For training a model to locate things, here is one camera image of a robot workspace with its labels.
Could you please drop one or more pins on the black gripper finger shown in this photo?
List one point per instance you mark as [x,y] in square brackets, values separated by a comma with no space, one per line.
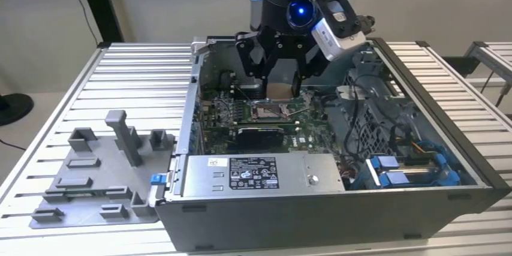
[317,61]
[252,55]

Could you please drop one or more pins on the silver square CPU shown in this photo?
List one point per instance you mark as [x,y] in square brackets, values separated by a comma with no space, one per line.
[280,91]

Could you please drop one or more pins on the CPU socket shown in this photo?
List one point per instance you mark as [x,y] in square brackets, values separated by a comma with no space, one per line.
[265,112]

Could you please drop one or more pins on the black RAM slot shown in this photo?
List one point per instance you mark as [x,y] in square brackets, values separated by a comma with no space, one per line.
[268,122]

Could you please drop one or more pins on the thin metal locking lever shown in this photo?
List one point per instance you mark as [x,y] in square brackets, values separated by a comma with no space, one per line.
[241,92]

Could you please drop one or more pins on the grey metal disk cage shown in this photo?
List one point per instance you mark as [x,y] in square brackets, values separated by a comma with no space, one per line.
[372,124]

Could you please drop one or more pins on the green motherboard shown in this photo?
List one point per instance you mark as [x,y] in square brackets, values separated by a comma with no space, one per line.
[312,136]

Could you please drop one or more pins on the black graphics card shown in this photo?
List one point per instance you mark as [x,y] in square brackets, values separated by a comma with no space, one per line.
[260,139]

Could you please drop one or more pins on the small blue disk carrier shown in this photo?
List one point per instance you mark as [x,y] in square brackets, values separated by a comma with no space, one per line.
[385,161]

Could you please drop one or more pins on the silver power supply with label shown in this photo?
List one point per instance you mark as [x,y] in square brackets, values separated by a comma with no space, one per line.
[200,178]

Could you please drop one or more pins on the large blue disk carrier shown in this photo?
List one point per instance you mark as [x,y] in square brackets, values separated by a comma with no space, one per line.
[396,178]

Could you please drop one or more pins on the metal slat side table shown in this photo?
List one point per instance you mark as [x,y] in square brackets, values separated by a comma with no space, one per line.
[493,58]

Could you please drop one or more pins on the blue case latch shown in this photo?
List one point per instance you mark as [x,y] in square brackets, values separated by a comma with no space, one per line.
[157,179]

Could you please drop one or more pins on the grey plastic parts rack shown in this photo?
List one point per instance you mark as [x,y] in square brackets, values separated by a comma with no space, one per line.
[112,178]

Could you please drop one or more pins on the black open PC case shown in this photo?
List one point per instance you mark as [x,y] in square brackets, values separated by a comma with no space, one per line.
[280,223]

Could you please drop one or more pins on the black round stand base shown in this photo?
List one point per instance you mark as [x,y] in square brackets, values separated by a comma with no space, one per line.
[13,109]

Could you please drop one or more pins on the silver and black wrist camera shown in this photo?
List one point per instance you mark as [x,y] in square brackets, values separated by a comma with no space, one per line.
[336,41]

